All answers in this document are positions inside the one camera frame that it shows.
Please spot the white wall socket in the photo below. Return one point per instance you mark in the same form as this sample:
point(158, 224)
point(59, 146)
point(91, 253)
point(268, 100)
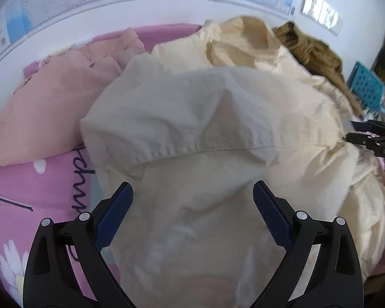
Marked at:
point(309, 2)
point(322, 12)

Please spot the pink garment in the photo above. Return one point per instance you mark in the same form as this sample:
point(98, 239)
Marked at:
point(51, 112)

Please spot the blue perforated plastic basket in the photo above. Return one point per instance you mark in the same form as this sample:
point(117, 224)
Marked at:
point(367, 86)

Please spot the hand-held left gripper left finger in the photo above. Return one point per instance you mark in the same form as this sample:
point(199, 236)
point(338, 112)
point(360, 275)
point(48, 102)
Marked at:
point(114, 213)

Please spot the pink floral blanket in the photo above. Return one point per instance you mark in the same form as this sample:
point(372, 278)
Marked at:
point(48, 205)

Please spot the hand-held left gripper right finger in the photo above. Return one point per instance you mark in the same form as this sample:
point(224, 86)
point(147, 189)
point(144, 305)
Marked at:
point(271, 213)

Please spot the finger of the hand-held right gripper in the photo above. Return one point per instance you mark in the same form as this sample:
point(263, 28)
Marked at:
point(361, 125)
point(359, 138)

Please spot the cream yellow large garment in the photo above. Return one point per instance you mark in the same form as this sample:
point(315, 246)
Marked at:
point(218, 154)

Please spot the olive brown garment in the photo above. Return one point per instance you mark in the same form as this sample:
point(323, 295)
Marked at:
point(317, 54)

